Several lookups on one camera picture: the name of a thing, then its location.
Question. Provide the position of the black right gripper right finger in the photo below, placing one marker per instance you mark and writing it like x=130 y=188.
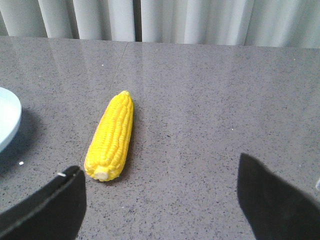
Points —
x=275 y=209

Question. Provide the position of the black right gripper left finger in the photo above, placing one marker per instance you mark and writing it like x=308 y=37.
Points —
x=55 y=212

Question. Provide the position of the yellow corn cob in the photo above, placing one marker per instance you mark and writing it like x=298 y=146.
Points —
x=107 y=153

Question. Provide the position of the light blue plate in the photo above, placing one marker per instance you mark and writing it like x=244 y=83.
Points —
x=10 y=116

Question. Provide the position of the white pleated curtain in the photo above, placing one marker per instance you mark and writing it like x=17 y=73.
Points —
x=270 y=23

